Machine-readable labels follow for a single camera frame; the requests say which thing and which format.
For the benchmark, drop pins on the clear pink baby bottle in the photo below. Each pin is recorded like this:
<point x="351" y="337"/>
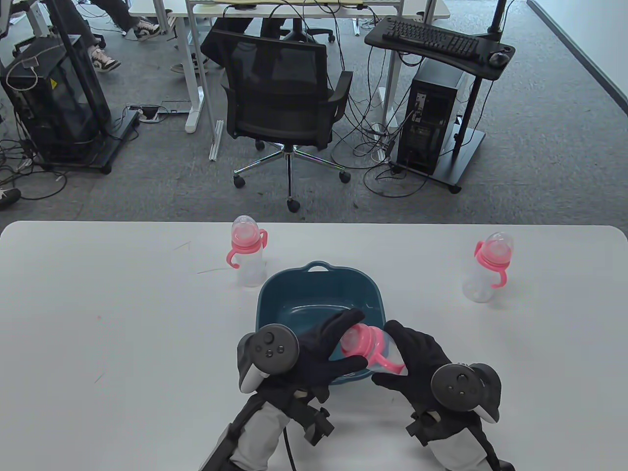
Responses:
<point x="250" y="270"/>
<point x="363" y="343"/>
<point x="478" y="289"/>

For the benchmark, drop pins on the black mesh office chair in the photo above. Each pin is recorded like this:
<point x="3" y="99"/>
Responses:
<point x="279" y="73"/>

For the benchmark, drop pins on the black rolling cart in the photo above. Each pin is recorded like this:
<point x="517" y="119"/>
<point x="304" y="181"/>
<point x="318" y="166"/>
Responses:
<point x="117" y="132"/>

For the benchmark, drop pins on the black chair base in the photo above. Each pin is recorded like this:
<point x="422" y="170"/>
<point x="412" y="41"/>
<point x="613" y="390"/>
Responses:
<point x="314" y="33"/>

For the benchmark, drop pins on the black tracking controller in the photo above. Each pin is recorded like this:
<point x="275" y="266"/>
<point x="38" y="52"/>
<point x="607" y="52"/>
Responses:
<point x="274" y="349"/>
<point x="456" y="386"/>

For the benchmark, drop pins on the white office desk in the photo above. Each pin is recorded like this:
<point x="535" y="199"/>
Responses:
<point x="193" y="117"/>

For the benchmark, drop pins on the person's right hand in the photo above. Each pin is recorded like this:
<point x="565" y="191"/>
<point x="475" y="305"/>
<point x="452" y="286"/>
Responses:
<point x="422" y="353"/>

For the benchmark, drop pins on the black computer mouse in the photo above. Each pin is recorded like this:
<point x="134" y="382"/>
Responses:
<point x="499" y="59"/>

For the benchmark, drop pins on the black rolling keyboard stand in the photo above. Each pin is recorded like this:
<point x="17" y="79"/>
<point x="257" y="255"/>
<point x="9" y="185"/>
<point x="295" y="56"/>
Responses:
<point x="375" y="37"/>

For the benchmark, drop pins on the teal plastic basin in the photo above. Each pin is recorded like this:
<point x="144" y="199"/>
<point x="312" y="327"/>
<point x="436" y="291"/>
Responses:
<point x="294" y="294"/>

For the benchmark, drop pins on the black forearm pack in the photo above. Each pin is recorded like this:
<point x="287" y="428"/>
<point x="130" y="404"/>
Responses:
<point x="505" y="466"/>
<point x="216" y="456"/>

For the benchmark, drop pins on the white power strip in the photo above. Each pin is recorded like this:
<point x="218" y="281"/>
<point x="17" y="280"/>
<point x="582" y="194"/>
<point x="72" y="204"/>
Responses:
<point x="380" y="130"/>

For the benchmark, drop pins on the person's left hand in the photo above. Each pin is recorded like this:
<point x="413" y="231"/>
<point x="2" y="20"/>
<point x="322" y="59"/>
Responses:
<point x="338" y="331"/>

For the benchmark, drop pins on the black glass equipment case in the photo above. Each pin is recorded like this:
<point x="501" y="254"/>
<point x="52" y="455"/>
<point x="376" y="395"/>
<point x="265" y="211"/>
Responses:
<point x="59" y="98"/>

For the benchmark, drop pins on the black computer tower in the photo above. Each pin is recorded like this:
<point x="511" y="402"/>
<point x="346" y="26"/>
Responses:
<point x="431" y="98"/>

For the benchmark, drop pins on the black keyboard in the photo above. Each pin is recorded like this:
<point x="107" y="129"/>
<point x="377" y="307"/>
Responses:
<point x="431" y="39"/>

